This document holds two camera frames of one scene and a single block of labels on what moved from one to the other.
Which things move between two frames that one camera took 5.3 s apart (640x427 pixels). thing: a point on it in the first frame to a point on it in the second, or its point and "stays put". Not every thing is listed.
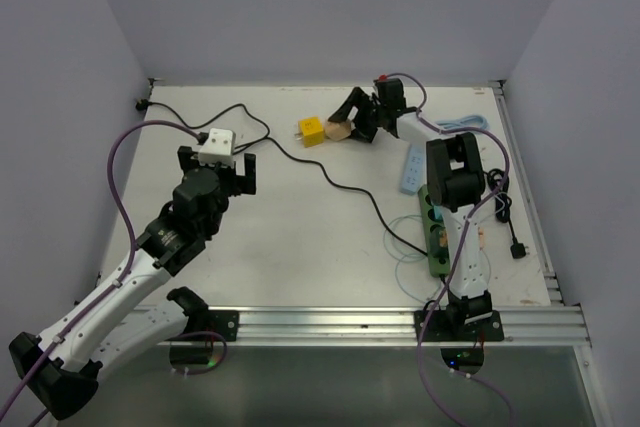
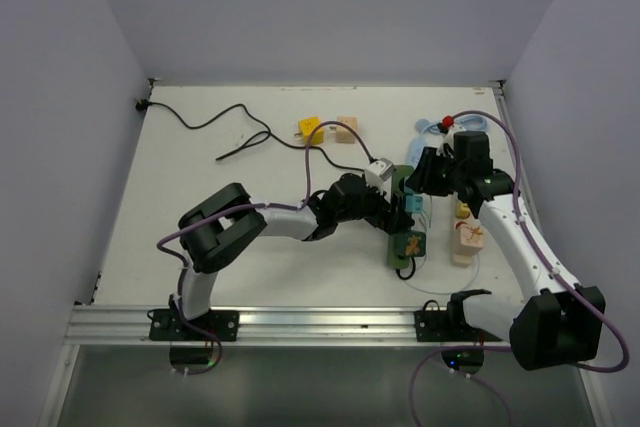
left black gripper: [245, 183] to [398, 219]
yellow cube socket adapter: [312, 131] stays put
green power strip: [436, 266] to [397, 240]
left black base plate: [223, 322] stays put
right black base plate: [440, 328] stays put
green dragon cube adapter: [439, 243] to [410, 243]
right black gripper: [357, 98] to [422, 179]
